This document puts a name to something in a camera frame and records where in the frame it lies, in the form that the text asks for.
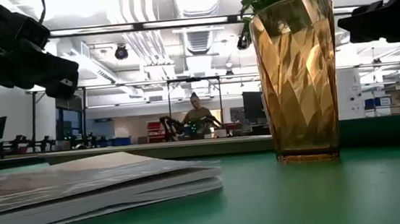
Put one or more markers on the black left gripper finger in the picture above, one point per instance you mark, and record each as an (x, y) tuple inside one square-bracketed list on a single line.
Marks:
[(51, 74)]

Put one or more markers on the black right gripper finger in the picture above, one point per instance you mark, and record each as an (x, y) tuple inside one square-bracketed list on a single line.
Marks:
[(388, 21)]

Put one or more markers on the amber faceted plastic cup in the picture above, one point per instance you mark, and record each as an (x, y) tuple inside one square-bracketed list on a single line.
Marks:
[(299, 88)]

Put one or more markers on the black background robot arm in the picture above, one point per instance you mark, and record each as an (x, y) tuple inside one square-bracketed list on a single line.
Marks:
[(170, 126)]

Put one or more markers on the beige oval serving tray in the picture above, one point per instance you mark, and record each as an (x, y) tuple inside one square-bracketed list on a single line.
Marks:
[(188, 148)]

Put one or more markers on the blue storage bins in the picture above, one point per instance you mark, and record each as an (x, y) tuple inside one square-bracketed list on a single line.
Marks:
[(377, 102)]

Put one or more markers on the white column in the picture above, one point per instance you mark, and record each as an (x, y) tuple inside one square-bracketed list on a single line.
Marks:
[(351, 95)]

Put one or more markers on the blue floor bins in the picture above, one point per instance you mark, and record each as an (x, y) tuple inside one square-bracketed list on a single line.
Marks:
[(117, 141)]

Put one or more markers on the grey paperback magazine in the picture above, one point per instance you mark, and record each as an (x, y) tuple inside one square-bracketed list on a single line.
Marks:
[(83, 187)]

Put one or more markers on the red storage bins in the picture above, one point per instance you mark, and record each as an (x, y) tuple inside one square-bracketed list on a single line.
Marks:
[(155, 131)]

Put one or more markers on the person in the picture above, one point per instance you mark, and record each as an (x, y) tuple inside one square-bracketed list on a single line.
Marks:
[(197, 114)]

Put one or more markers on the black ceiling camera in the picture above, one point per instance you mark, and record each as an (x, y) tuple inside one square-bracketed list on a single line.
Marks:
[(121, 52), (243, 43)]

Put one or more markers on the black overhead frame bar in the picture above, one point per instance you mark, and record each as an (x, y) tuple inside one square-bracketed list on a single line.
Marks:
[(141, 26)]

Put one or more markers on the silver ventilation duct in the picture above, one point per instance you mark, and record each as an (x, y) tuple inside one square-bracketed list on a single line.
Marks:
[(196, 3)]

